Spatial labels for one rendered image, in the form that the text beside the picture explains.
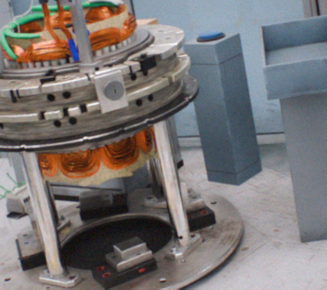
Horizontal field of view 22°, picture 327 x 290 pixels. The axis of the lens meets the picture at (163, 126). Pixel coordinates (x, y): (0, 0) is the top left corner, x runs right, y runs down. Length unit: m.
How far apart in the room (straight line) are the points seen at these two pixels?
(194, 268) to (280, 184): 0.33
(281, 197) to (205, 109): 0.20
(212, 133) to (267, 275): 0.37
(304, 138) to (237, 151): 0.29
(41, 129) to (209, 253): 0.30
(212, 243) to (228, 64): 0.33
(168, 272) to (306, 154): 0.25
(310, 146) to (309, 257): 0.15
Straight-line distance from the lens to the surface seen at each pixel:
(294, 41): 1.29
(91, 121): 1.07
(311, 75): 1.05
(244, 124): 1.44
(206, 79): 1.40
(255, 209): 1.34
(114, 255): 1.17
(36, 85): 1.05
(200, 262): 1.16
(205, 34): 1.39
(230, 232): 1.23
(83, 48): 1.05
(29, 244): 1.25
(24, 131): 1.10
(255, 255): 1.20
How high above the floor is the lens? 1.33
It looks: 17 degrees down
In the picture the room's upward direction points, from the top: 11 degrees counter-clockwise
